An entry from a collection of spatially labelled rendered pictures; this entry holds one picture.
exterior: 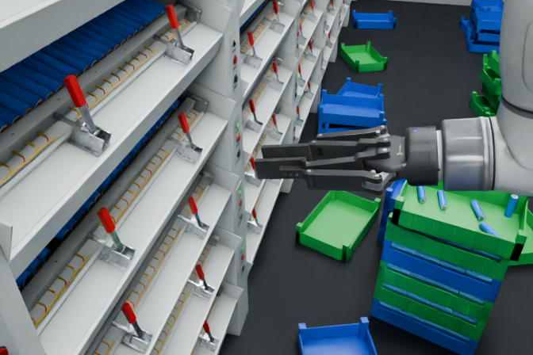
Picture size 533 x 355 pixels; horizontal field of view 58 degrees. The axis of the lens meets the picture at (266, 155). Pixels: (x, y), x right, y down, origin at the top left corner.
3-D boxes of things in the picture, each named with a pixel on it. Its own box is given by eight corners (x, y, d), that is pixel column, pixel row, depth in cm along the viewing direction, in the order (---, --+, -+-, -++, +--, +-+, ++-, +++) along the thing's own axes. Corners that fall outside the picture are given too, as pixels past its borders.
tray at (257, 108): (288, 82, 172) (304, 48, 164) (237, 181, 123) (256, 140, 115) (236, 56, 172) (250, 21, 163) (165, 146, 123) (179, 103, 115)
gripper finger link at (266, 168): (308, 175, 66) (307, 178, 65) (259, 176, 68) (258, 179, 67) (304, 156, 64) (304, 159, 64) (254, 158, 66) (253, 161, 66)
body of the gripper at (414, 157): (441, 200, 59) (364, 200, 62) (438, 162, 66) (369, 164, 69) (439, 147, 55) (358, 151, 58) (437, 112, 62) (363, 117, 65)
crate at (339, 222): (331, 197, 197) (333, 181, 193) (378, 215, 188) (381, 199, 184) (295, 241, 176) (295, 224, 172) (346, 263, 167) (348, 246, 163)
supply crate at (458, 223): (522, 211, 128) (531, 188, 124) (517, 262, 113) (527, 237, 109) (408, 181, 140) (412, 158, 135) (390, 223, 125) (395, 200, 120)
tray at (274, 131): (286, 127, 183) (301, 98, 174) (239, 235, 134) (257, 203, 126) (238, 104, 182) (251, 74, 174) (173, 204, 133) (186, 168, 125)
